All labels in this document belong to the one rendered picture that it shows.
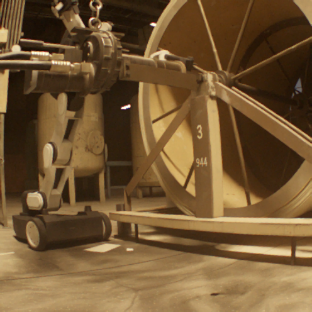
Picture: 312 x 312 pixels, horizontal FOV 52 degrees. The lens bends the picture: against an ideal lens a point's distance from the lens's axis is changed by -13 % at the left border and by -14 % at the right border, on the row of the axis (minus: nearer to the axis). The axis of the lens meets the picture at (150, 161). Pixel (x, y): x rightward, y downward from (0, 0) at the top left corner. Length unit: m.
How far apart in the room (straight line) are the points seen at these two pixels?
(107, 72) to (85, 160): 4.81
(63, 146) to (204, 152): 0.89
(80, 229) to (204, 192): 0.82
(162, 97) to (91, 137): 3.62
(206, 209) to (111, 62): 0.87
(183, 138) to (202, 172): 0.97
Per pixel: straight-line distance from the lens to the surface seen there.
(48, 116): 6.35
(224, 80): 1.98
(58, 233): 2.10
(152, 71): 1.58
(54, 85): 1.39
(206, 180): 1.79
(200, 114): 1.82
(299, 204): 1.70
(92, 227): 2.27
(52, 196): 2.33
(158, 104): 2.69
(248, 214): 1.89
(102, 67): 1.42
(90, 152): 6.25
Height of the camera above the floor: 0.40
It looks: 3 degrees up
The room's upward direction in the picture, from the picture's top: 3 degrees counter-clockwise
